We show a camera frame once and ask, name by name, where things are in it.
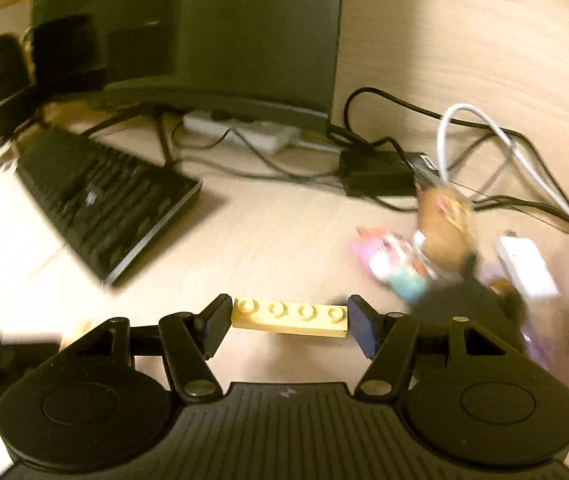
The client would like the white power strip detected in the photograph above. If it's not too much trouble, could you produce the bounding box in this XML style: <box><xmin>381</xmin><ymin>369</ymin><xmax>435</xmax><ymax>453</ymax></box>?
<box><xmin>183</xmin><ymin>111</ymin><xmax>301</xmax><ymax>155</ymax></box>

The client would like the yellow building brick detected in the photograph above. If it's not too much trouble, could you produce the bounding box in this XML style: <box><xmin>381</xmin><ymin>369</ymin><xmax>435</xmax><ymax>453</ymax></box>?
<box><xmin>231</xmin><ymin>298</ymin><xmax>352</xmax><ymax>342</ymax></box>

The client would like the black looped cable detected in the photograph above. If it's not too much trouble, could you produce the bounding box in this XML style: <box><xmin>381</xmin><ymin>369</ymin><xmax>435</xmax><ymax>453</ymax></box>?
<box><xmin>343</xmin><ymin>87</ymin><xmax>545</xmax><ymax>171</ymax></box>

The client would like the black computer monitor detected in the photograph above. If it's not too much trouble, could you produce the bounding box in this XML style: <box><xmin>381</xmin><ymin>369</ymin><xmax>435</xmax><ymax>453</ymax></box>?
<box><xmin>32</xmin><ymin>0</ymin><xmax>347</xmax><ymax>168</ymax></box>

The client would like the black power adapter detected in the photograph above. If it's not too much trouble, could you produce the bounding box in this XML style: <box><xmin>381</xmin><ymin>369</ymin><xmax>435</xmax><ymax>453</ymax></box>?
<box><xmin>339</xmin><ymin>150</ymin><xmax>417</xmax><ymax>197</ymax></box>

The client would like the white cable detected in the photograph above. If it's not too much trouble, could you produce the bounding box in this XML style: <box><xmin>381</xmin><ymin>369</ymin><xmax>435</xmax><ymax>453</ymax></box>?
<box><xmin>437</xmin><ymin>104</ymin><xmax>569</xmax><ymax>226</ymax></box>

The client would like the black keyboard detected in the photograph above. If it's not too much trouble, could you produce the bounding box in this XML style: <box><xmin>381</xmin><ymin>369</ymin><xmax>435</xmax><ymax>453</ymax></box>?
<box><xmin>14</xmin><ymin>127</ymin><xmax>204</xmax><ymax>286</ymax></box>

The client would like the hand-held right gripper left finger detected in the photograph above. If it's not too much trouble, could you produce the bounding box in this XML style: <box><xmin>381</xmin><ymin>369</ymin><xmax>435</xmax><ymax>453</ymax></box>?
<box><xmin>59</xmin><ymin>294</ymin><xmax>234</xmax><ymax>405</ymax></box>

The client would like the black adapter cable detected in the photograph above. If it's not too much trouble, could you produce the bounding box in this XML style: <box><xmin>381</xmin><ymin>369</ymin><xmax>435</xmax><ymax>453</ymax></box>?
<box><xmin>374</xmin><ymin>192</ymin><xmax>569</xmax><ymax>223</ymax></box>

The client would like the colourful toy packet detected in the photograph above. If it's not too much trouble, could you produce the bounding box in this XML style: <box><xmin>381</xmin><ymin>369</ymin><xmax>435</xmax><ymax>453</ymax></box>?
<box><xmin>349</xmin><ymin>227</ymin><xmax>440</xmax><ymax>303</ymax></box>

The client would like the white charger plug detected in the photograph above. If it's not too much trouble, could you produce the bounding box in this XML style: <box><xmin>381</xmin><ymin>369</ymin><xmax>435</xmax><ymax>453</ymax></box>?
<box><xmin>495</xmin><ymin>232</ymin><xmax>560</xmax><ymax>302</ymax></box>

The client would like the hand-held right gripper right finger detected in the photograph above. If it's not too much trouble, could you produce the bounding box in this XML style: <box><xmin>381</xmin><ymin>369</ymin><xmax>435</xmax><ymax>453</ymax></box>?
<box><xmin>347</xmin><ymin>295</ymin><xmax>527</xmax><ymax>403</ymax></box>

